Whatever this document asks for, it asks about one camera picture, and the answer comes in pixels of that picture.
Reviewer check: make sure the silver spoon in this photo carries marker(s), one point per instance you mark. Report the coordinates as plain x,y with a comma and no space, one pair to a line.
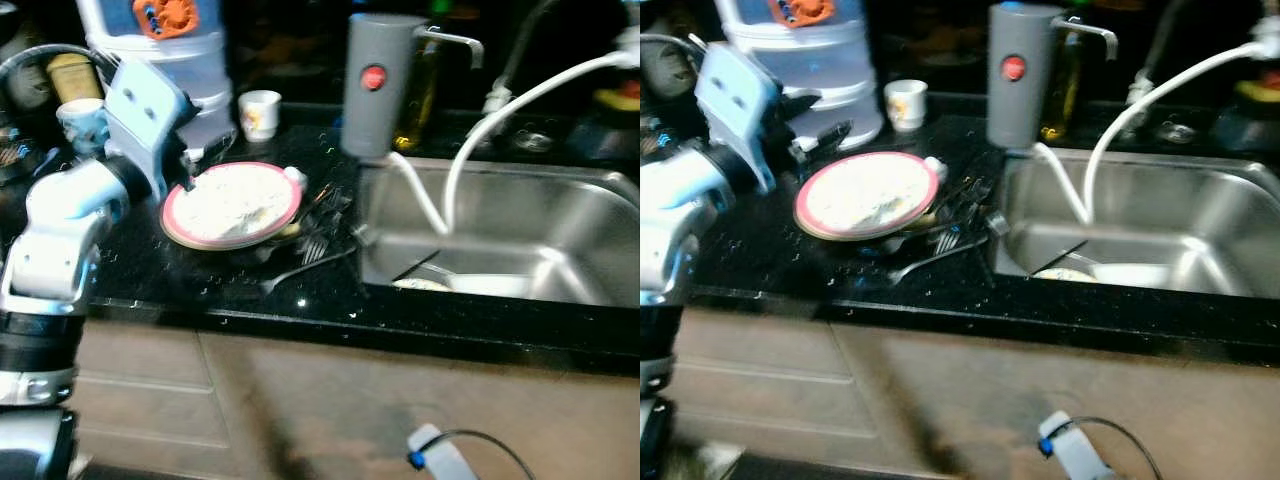
933,168
295,178

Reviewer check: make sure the cream patterned dish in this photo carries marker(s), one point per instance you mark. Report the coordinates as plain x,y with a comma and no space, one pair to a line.
420,284
1062,274

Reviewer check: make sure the white plate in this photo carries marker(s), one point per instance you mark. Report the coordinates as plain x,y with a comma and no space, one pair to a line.
1130,273
490,285

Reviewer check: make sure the olive oil bottle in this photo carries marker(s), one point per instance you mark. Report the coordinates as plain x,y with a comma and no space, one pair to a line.
418,100
1060,95

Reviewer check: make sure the grey dispenser with red button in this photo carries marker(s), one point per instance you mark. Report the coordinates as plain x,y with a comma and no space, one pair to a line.
1020,100
380,110

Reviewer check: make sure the white cup with cartoon print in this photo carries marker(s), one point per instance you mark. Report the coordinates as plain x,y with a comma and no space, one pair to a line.
906,105
260,115

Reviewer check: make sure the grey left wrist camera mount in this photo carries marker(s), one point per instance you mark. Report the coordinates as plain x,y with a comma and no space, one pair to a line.
145,105
735,95

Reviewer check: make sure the dark jar with yellow lid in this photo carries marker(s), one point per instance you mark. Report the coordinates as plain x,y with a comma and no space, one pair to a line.
1255,110
615,120

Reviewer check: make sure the metal kitchen faucet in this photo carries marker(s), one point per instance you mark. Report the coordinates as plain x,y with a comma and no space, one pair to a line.
515,60
1160,50

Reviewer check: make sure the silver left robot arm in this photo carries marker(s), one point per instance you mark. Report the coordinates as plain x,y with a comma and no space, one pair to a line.
680,200
60,215

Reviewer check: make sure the brown wooden base cabinet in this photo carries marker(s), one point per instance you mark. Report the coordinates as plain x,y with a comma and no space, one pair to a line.
1000,390
400,400

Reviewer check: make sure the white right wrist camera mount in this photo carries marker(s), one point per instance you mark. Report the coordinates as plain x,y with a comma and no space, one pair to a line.
435,455
1068,445

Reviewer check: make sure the long silver fork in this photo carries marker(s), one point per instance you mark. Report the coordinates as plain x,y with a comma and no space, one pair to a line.
310,268
935,258

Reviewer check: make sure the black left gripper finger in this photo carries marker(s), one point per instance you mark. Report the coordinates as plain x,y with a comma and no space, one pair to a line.
825,101
215,150
218,115
830,136

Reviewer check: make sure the olive green fabric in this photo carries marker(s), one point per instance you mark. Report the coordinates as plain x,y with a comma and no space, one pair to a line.
700,462

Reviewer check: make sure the orange object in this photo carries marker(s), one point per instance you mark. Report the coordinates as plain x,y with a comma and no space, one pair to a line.
800,10
165,17

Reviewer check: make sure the dark knife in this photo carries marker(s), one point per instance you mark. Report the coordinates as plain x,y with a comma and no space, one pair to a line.
418,266
1060,255

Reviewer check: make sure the grey round wall socket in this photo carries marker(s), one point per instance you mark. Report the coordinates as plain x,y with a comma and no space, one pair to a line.
25,75
665,68

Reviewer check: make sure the blue patterned mug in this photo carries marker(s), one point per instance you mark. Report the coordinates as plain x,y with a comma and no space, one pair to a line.
80,122

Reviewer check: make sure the stainless steel sink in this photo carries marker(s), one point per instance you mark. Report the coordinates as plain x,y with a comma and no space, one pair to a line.
560,230
1200,220

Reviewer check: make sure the tan tin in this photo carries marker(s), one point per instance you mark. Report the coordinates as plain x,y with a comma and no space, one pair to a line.
72,75

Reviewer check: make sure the chrome spout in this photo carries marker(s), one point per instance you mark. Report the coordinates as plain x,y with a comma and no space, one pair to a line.
455,40
1090,28

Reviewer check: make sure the pink plate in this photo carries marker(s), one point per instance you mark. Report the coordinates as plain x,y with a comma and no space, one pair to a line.
800,212
167,222

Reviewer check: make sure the translucent plastic drawer tower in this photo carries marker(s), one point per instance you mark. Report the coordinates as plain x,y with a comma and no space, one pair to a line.
190,70
830,60

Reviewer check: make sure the round metal strainer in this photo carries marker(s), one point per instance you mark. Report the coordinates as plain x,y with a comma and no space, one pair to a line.
532,141
1175,131

